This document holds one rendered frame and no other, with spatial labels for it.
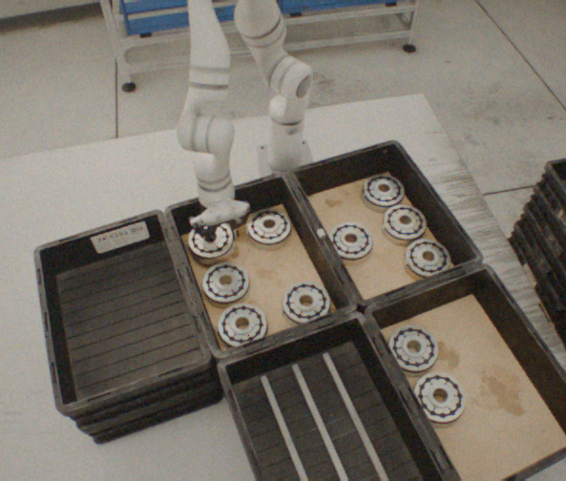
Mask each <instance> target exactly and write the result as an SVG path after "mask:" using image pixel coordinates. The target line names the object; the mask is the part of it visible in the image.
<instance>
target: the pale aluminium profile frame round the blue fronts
mask: <svg viewBox="0 0 566 481"><path fill-rule="evenodd" d="M407 1H408V2H404V3H398V2H391V3H385V5H375V6H365V7H356V8H347V9H337V10H321V11H313V12H305V13H300V12H294V13H289V14H288V15H283V20H284V23H285V25H294V24H302V23H310V22H318V21H326V20H335V19H344V18H352V17H361V16H371V15H379V14H389V13H395V14H396V16H397V17H398V19H399V21H400V22H401V24H402V25H403V27H404V28H400V29H391V30H381V31H365V32H356V33H349V34H340V35H331V36H324V37H316V38H308V39H301V40H293V41H285V42H283V43H282V44H281V46H282V48H283V50H284V51H285V52H288V51H295V50H302V49H310V48H318V47H325V46H333V45H342V44H349V43H358V42H366V41H374V40H383V39H391V38H400V37H406V38H407V42H408V44H406V45H404V46H403V51H404V52H415V51H416V48H415V46H413V45H411V44H414V43H415V38H416V33H417V29H418V24H419V18H420V13H421V9H422V4H423V0H407ZM100 4H101V7H102V10H103V14H104V17H105V21H106V24H107V28H108V31H109V35H110V37H111V41H112V44H113V48H114V51H115V57H116V61H117V64H118V67H119V70H120V74H121V77H122V81H123V85H122V86H121V89H122V91H123V92H131V91H133V90H134V89H135V88H136V84H135V83H133V82H131V78H130V74H131V73H143V72H149V71H154V70H161V69H167V68H174V67H179V66H186V65H190V60H191V54H189V55H183V56H176V57H170V58H163V59H158V60H151V61H145V62H139V63H134V62H130V61H128V49H129V48H131V47H136V46H143V45H149V44H156V43H161V42H168V41H175V40H180V39H187V38H191V32H190V28H187V29H180V30H173V31H162V32H155V33H151V32H146V33H141V34H140V35H137V36H130V37H127V29H126V25H125V21H124V17H123V13H122V9H121V6H120V2H119V0H113V11H112V8H111V4H110V0H100ZM408 11H411V15H410V19H409V17H408V16H407V14H406V12H408ZM220 27H221V29H222V31H223V33H229V32H235V31H238V29H237V27H236V24H235V22H228V23H221V24H220ZM229 51H230V59H232V58H239V57H246V56H252V53H251V51H250V50H249V49H248V47H242V48H235V49H229Z"/></svg>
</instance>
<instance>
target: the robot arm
mask: <svg viewBox="0 0 566 481"><path fill-rule="evenodd" d="M188 10H189V20H190V32H191V60H190V76H189V90H188V95H187V98H186V101H185V105H184V108H183V112H182V114H181V117H180V120H179V123H178V128H177V139H178V144H179V145H180V147H181V148H182V149H184V150H186V151H190V152H197V153H198V154H197V155H196V156H195V159H194V171H195V176H196V181H197V190H198V195H199V203H200V208H201V212H200V216H198V217H196V218H194V217H190V218H189V220H190V223H191V226H192V228H193V229H194V230H195V231H196V232H197V233H198V234H199V235H200V236H201V238H202V239H205V238H206V237H209V240H210V242H212V241H215V240H216V236H215V234H216V232H217V229H218V226H220V225H222V224H226V223H229V224H230V226H231V231H232V233H233V236H234V241H236V240H237V238H238V237H239V236H240V234H239V228H240V227H244V226H245V225H246V223H247V220H248V217H249V214H250V211H251V208H250V206H249V204H248V201H246V200H245V201H244V202H242V201H236V198H235V190H234V184H233V180H232V178H231V172H230V165H229V160H230V153H231V149H232V145H233V142H234V138H235V129H234V126H233V124H232V123H231V121H230V120H228V119H227V118H225V117H221V116H214V115H201V114H200V111H201V108H202V107H203V105H204V104H210V103H219V102H222V101H224V100H225V99H226V98H227V95H228V86H229V85H228V84H229V74H230V51H229V47H228V44H227V41H226V38H225V36H224V34H223V31H222V29H221V27H220V23H219V21H218V18H217V16H216V14H215V11H214V8H213V5H212V0H188ZM234 20H235V24H236V27H237V29H238V31H239V33H240V34H241V37H242V39H243V41H244V42H245V44H246V45H247V47H248V49H249V50H250V51H251V53H252V55H253V57H254V58H255V60H256V62H257V65H258V68H259V71H260V74H261V77H262V81H263V82H264V84H265V85H266V86H267V87H268V88H269V89H270V90H272V91H274V92H275V93H277V94H279V95H277V96H275V97H274V98H273V99H272V100H271V102H270V104H269V114H268V144H267V161H268V163H269V165H270V166H271V167H273V168H274V169H276V170H279V171H289V170H291V169H292V168H295V167H297V166H298V165H299V163H300V160H301V152H302V144H303V134H304V117H305V111H306V109H307V106H308V102H309V98H310V92H311V87H312V81H313V72H312V69H311V68H310V67H309V66H308V65H306V64H305V63H303V62H302V61H300V60H298V59H296V58H295V57H293V56H291V55H289V54H288V53H286V52H285V51H284V50H283V48H282V46H281V44H282V43H283V41H284V39H285V35H286V26H285V23H284V20H283V16H282V13H281V11H280V8H279V7H278V5H277V2H276V0H239V1H238V3H237V5H236V8H235V12H234ZM236 218H238V219H237V220H235V219H236ZM202 221H203V224H204V225H207V229H204V228H203V227H202V226H201V222H202Z"/></svg>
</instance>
